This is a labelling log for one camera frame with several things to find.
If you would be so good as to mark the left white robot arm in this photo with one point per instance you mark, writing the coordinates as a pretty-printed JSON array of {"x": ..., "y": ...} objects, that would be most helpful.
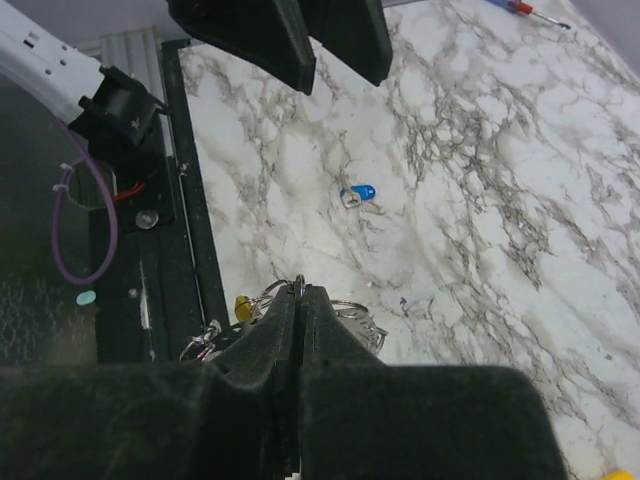
[{"x": 114, "y": 112}]

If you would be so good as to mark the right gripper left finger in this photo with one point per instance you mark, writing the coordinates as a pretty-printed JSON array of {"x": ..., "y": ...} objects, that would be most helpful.
[{"x": 231, "y": 418}]

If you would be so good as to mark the blue tag key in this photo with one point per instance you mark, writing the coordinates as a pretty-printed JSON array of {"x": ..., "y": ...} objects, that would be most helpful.
[{"x": 354, "y": 196}]

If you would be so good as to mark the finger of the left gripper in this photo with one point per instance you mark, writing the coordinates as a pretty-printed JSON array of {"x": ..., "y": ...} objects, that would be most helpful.
[
  {"x": 270, "y": 34},
  {"x": 355, "y": 31}
]

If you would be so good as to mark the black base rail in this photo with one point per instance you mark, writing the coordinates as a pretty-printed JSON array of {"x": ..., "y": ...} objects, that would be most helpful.
[{"x": 164, "y": 285}]

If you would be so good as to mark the blue handled screwdriver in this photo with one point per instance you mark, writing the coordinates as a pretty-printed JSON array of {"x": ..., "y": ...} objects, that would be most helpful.
[{"x": 524, "y": 9}]

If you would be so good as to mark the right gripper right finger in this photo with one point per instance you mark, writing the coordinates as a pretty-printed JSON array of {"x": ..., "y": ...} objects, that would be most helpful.
[{"x": 362, "y": 419}]

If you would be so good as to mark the yellow key tag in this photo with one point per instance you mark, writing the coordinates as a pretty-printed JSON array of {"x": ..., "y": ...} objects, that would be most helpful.
[{"x": 243, "y": 308}]

